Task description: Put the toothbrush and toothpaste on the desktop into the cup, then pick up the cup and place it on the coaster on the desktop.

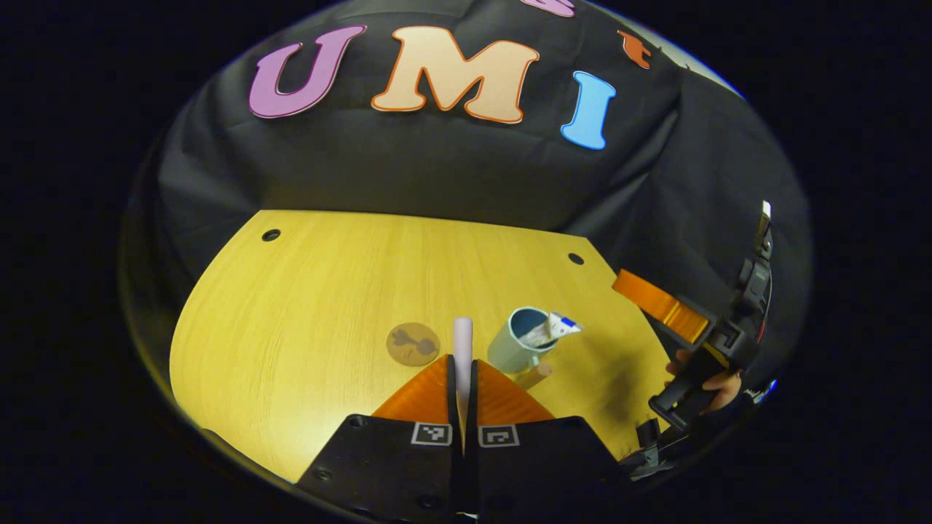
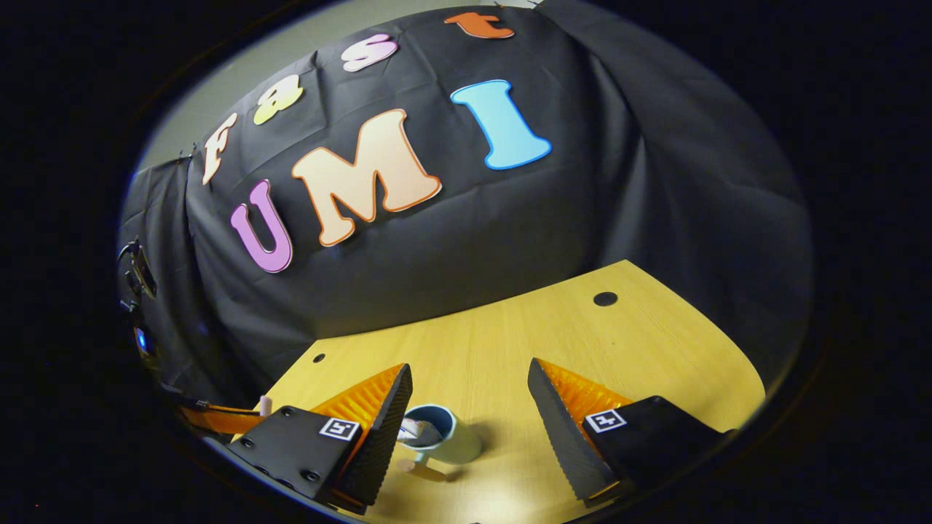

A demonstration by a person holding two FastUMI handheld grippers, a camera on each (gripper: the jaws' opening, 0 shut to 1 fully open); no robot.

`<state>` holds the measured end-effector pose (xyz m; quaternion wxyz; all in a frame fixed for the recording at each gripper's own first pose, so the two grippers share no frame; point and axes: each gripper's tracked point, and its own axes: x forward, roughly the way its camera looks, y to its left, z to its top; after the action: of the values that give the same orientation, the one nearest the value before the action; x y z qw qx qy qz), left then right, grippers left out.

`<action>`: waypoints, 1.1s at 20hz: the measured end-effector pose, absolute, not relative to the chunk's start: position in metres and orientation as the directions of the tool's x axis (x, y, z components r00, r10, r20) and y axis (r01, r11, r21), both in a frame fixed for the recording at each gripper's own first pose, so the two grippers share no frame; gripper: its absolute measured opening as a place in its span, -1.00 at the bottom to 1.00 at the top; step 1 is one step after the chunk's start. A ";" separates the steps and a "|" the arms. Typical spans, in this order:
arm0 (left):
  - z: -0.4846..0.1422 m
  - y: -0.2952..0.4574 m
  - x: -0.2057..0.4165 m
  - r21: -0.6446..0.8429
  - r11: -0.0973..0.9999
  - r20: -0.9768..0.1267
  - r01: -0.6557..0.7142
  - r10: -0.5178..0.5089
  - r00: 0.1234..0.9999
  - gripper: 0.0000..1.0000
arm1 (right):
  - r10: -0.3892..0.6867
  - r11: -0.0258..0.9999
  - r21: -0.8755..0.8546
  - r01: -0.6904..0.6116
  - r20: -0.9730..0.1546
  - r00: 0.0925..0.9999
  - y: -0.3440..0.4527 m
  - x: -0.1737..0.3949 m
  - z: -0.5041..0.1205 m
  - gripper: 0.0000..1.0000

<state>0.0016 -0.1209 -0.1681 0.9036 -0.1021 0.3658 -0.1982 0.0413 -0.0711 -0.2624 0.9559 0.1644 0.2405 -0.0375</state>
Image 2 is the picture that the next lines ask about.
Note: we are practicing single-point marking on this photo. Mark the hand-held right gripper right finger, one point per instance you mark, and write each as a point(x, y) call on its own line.
point(564, 437)

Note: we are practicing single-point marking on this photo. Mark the black backdrop cloth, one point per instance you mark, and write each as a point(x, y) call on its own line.
point(510, 218)

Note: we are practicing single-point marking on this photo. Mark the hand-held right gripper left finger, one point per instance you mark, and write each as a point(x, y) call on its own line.
point(382, 437)

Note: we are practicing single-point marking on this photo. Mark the wooden desktop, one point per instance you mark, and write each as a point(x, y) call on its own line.
point(510, 342)

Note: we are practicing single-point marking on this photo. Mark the white toothpaste tube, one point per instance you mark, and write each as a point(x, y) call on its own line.
point(419, 433)

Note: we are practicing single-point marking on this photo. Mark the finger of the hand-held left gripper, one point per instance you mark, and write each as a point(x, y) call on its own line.
point(222, 420)

